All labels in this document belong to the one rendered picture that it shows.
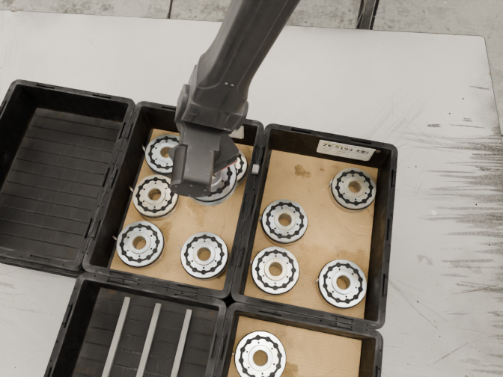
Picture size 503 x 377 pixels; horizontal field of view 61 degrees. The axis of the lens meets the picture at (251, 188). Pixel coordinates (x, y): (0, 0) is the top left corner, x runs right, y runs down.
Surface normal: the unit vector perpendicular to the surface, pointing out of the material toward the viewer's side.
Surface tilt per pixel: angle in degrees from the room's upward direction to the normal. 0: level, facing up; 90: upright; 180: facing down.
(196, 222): 0
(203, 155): 20
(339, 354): 0
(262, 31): 89
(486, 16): 0
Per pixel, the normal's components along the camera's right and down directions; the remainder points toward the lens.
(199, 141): 0.34, -0.29
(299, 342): 0.01, -0.37
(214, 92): -0.05, 0.93
